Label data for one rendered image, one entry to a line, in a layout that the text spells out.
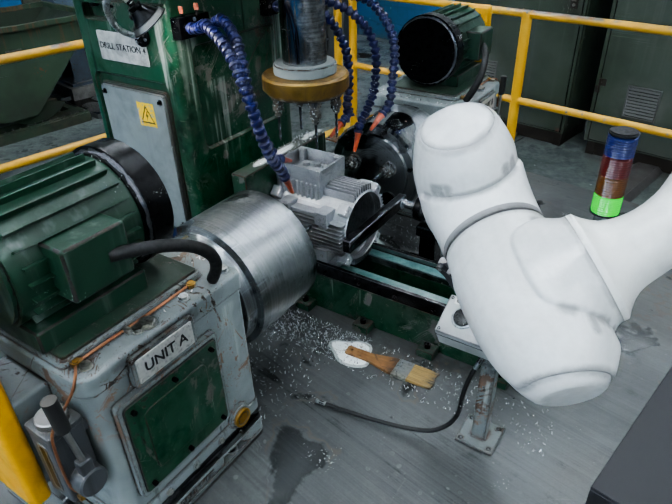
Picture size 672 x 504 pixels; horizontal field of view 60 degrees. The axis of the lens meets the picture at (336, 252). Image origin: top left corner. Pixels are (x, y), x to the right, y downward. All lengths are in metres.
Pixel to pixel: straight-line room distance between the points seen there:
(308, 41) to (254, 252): 0.43
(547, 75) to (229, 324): 3.79
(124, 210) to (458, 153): 0.46
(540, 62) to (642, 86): 0.70
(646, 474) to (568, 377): 0.54
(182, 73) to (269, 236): 0.40
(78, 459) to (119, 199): 0.33
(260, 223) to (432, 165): 0.55
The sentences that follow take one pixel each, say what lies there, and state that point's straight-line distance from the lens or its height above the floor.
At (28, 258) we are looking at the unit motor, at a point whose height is 1.30.
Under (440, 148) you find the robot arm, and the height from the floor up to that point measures 1.45.
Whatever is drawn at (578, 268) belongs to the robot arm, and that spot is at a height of 1.39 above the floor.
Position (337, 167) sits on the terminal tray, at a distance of 1.30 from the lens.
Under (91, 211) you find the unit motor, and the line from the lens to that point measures 0.79.
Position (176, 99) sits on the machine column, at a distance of 1.26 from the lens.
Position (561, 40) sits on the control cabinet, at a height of 0.73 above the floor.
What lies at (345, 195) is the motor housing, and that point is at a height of 1.10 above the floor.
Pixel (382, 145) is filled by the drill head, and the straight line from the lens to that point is 1.45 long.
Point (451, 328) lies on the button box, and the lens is 0.95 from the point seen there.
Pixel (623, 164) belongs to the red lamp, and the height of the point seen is 1.16.
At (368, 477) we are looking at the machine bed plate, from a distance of 1.07.
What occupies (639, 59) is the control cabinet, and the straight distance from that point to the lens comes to 4.25.
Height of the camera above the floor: 1.66
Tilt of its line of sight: 32 degrees down
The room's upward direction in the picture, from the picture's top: 2 degrees counter-clockwise
